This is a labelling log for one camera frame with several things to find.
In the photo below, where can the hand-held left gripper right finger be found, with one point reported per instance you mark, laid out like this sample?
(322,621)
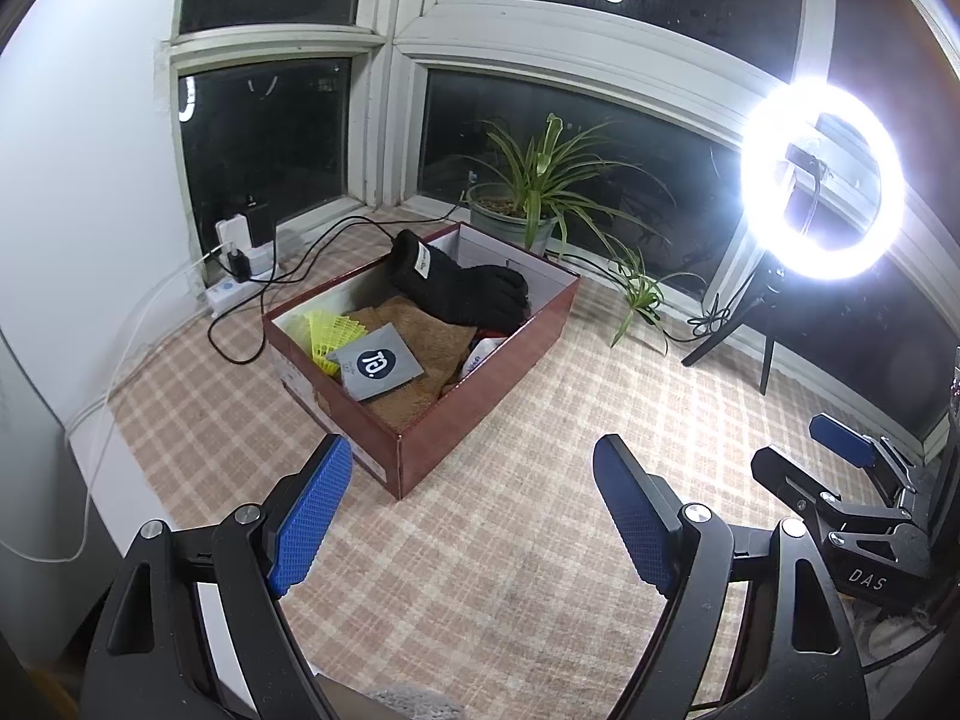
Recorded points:
(630,517)

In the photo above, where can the black plug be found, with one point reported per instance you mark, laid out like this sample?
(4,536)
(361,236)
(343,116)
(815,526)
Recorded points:
(240,262)

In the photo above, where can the white packet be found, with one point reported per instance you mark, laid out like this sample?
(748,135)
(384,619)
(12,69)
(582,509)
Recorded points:
(480,360)

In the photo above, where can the brown towel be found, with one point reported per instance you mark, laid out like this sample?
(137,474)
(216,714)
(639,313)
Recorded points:
(435,337)

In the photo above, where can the black glove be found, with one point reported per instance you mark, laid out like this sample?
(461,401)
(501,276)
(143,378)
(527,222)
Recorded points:
(457,292)

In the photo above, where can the grey packet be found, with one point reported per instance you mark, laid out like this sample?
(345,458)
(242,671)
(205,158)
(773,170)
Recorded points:
(379,364)

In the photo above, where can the white window frame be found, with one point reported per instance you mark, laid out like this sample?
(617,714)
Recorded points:
(570,37)

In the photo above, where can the red cardboard box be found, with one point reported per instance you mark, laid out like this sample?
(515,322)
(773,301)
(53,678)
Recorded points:
(465,427)

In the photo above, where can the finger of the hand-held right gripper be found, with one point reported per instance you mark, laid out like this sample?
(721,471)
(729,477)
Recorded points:
(844,436)
(787,480)

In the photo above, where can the grey knitted cloth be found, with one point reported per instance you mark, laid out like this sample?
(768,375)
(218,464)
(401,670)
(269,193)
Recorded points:
(420,705)

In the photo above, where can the potted spider plant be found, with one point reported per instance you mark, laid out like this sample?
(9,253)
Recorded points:
(510,221)

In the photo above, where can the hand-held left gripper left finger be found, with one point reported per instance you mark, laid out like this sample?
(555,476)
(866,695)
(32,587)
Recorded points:
(311,517)

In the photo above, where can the yellow shuttlecock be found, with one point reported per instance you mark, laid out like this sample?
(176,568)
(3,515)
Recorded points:
(330,334)

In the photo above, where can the black power adapter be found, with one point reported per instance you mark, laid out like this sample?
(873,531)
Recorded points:
(260,225)

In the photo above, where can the white power strip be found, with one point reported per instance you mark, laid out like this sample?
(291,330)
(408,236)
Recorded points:
(225,296)

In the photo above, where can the white charger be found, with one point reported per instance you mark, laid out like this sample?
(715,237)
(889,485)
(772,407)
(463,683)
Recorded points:
(229,232)

